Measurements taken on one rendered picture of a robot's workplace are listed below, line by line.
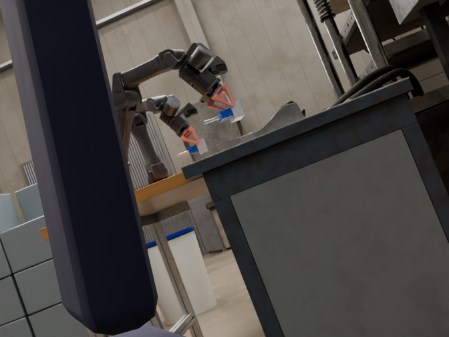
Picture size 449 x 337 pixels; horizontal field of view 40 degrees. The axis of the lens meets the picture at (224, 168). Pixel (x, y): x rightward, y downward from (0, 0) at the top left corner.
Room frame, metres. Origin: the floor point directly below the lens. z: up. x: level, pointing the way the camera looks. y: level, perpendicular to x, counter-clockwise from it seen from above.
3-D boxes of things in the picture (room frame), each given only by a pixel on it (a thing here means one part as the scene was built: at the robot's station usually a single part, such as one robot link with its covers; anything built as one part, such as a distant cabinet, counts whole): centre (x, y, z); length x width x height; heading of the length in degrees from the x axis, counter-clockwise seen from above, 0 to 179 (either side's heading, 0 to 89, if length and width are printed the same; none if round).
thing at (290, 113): (2.51, -0.24, 0.87); 0.50 x 0.26 x 0.14; 88
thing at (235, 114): (2.00, -0.06, 0.93); 0.13 x 0.05 x 0.05; 109
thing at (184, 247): (4.90, 0.66, 0.32); 0.52 x 0.52 x 0.64
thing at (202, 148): (2.60, 0.10, 0.93); 0.13 x 0.05 x 0.05; 88
